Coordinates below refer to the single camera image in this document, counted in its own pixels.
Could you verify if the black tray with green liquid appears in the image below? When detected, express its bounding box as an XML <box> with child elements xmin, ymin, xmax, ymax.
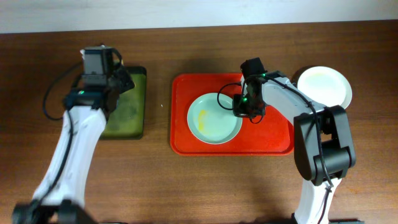
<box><xmin>100</xmin><ymin>66</ymin><xmax>147</xmax><ymax>140</ymax></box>

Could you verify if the light green plate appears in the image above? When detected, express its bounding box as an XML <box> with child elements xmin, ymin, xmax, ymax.
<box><xmin>187</xmin><ymin>93</ymin><xmax>243</xmax><ymax>145</ymax></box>

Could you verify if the cream white plate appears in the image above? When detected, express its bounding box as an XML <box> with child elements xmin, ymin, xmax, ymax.
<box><xmin>297</xmin><ymin>66</ymin><xmax>353</xmax><ymax>109</ymax></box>

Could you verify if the red plastic tray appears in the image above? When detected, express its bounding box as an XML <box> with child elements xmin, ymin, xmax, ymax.
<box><xmin>170</xmin><ymin>73</ymin><xmax>294</xmax><ymax>156</ymax></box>

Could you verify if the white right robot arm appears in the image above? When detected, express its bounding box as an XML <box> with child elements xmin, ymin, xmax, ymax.
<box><xmin>232</xmin><ymin>58</ymin><xmax>356</xmax><ymax>223</ymax></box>

